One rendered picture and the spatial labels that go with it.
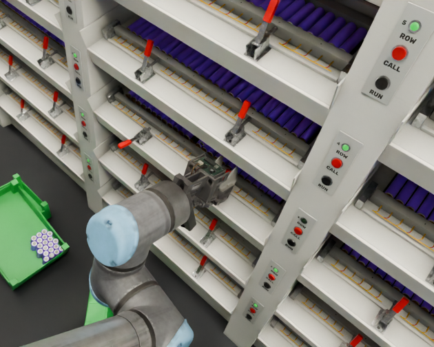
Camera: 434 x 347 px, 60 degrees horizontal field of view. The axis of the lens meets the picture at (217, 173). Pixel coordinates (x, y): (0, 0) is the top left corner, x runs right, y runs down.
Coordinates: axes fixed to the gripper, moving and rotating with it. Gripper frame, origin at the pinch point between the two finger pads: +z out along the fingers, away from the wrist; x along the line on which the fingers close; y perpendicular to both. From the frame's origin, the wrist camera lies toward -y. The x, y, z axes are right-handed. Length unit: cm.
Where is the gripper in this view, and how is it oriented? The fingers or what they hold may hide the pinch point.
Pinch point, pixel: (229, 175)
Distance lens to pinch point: 87.4
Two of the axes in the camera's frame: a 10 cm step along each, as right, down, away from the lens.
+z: 5.9, -3.2, 7.4
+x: -7.5, -5.6, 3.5
